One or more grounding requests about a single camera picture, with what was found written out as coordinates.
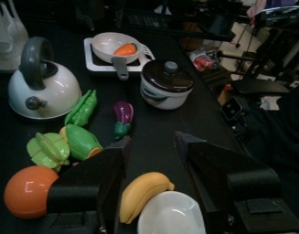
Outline white toy kettle grey handle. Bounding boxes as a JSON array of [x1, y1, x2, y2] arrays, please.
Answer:
[[7, 36, 83, 121]]

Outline green toy pea pod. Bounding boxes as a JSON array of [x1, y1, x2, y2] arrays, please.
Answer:
[[64, 89, 99, 127]]

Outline yellow toy banana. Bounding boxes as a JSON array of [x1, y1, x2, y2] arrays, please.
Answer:
[[119, 171, 176, 225]]

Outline black plastic crate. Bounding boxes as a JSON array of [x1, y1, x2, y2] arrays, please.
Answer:
[[122, 8, 238, 42]]

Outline orange toy carrot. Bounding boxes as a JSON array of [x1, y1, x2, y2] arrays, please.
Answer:
[[112, 42, 138, 57]]

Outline purple toy eggplant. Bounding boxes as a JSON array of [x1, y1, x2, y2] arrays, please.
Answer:
[[112, 101, 135, 140]]

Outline red plastic package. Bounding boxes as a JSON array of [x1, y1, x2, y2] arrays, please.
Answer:
[[190, 49, 221, 72]]

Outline white toy pot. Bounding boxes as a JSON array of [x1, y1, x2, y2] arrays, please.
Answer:
[[139, 74, 194, 111]]

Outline light green toy star fruit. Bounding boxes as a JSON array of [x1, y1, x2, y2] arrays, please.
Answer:
[[25, 132, 71, 173]]

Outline black chair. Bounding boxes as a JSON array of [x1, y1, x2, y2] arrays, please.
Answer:
[[230, 5, 299, 96]]

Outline orange-red toy tomato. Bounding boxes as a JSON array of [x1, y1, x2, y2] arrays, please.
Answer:
[[3, 165, 60, 219]]

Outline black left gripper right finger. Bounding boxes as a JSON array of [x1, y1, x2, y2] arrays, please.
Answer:
[[174, 131, 299, 234]]

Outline dark pot lid with knob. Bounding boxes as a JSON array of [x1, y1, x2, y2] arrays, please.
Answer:
[[140, 58, 194, 93]]

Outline green husked toy corn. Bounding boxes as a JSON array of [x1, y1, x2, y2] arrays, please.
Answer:
[[59, 123, 104, 162]]

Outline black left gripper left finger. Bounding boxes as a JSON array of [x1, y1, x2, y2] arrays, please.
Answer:
[[40, 135, 132, 234]]

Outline white utensil holder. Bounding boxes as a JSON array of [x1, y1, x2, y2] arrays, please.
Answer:
[[0, 0, 29, 72]]

